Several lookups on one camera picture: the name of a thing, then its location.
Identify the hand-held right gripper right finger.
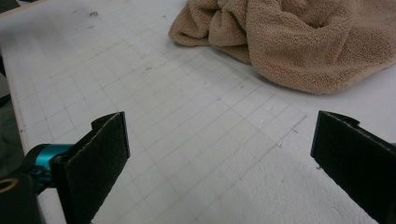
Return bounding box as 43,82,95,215
310,109,396,224

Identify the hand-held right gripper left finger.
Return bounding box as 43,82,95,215
49,111,131,224

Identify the tan terry towel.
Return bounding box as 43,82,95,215
167,0,396,95

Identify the white grid mat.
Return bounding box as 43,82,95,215
0,0,396,224

